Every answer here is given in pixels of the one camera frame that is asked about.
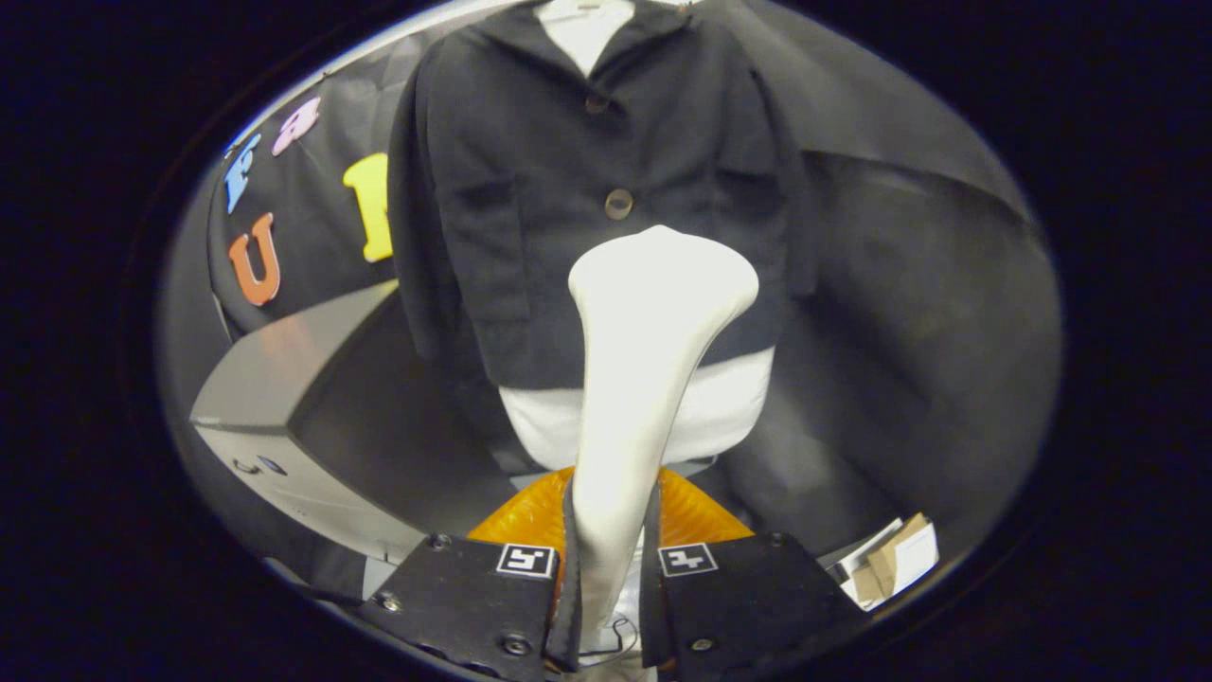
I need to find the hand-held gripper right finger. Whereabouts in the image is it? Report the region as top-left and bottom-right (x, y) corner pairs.
(639, 466), (867, 678)

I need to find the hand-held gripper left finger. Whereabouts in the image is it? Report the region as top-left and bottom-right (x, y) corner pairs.
(355, 466), (581, 682)

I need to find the white garment steamer head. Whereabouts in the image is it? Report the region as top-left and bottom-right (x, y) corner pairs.
(566, 224), (760, 659)

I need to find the black blazer jacket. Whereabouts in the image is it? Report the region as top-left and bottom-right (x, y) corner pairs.
(386, 0), (820, 475)

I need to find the small cardboard box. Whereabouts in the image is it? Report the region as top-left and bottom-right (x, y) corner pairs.
(833, 511), (940, 612)

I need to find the white mannequin torso on stand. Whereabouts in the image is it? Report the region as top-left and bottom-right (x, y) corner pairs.
(499, 0), (777, 473)

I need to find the grey cabinet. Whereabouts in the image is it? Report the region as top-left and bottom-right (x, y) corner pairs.
(189, 279), (526, 569)

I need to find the black backdrop cloth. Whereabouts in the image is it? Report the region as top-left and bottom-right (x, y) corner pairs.
(156, 9), (1063, 607)

